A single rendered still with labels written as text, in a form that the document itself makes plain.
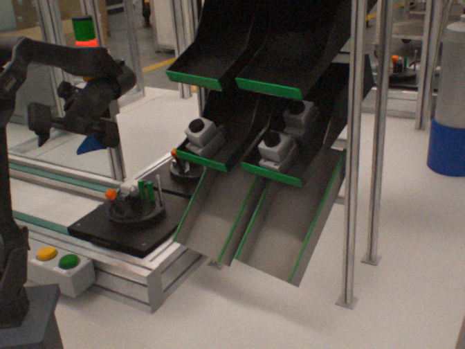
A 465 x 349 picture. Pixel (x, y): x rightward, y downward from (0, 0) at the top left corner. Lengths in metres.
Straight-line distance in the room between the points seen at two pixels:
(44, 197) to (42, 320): 0.76
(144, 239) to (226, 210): 0.22
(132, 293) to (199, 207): 0.24
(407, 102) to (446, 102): 0.51
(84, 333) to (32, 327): 0.29
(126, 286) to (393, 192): 0.83
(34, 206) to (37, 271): 0.37
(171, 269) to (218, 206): 0.18
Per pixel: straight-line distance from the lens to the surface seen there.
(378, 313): 1.20
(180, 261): 1.24
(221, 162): 1.03
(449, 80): 1.68
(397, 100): 2.20
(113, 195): 1.25
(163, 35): 7.12
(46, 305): 0.97
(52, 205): 1.59
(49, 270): 1.25
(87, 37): 1.40
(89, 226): 1.34
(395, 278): 1.30
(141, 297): 1.20
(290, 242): 1.06
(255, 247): 1.10
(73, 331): 1.22
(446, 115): 1.71
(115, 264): 1.20
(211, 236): 1.14
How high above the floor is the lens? 1.63
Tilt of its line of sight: 26 degrees down
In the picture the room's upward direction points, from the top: 4 degrees counter-clockwise
